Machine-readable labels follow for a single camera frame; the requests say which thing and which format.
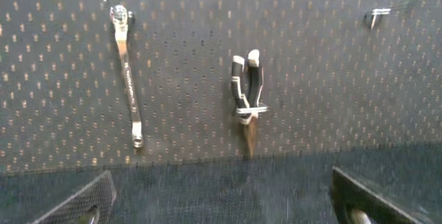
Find wrench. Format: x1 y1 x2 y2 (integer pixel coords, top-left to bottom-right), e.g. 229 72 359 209
109 4 144 149

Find pliers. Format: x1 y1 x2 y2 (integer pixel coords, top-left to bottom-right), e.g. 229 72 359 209
230 48 269 158

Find metal hook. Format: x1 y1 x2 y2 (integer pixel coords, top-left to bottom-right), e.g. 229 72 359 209
101 0 135 20
235 104 270 115
363 0 426 31

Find black pegboard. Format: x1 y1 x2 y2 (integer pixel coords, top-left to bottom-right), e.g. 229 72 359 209
0 0 442 176

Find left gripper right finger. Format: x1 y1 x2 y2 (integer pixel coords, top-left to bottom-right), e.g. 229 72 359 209
329 166 426 224

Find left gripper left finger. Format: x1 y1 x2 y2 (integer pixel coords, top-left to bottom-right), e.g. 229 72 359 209
30 169 117 224

